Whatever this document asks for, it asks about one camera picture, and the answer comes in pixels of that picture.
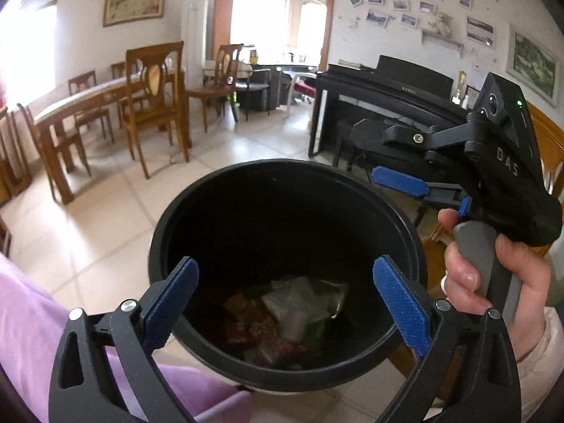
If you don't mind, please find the white plastic bag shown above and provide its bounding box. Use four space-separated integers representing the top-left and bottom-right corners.
261 277 340 343

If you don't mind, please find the red snack box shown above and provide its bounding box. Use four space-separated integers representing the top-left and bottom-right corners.
224 293 278 346

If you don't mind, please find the black trash bin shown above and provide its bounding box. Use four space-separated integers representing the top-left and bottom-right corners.
148 159 427 392

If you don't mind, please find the person right hand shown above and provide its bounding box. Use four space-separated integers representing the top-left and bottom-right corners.
438 209 552 360

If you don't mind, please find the black upright piano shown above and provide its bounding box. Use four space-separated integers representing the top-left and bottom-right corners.
308 55 466 157

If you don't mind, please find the beige right jacket sleeve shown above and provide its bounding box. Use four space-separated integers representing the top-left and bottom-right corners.
517 307 563 422

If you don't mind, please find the purple tablecloth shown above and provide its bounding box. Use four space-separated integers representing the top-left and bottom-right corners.
1 257 251 422

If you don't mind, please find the framed landscape picture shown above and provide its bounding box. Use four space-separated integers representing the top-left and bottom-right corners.
507 25 560 108

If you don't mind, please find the white standing air conditioner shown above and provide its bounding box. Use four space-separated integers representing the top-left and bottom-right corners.
181 0 208 90

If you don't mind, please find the wooden dining chair front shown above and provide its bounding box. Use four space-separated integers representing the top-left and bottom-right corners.
122 41 190 179

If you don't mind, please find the framed floral picture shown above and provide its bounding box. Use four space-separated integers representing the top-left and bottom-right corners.
103 0 165 28

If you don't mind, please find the wooden dining table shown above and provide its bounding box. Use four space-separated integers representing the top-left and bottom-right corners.
31 70 191 204

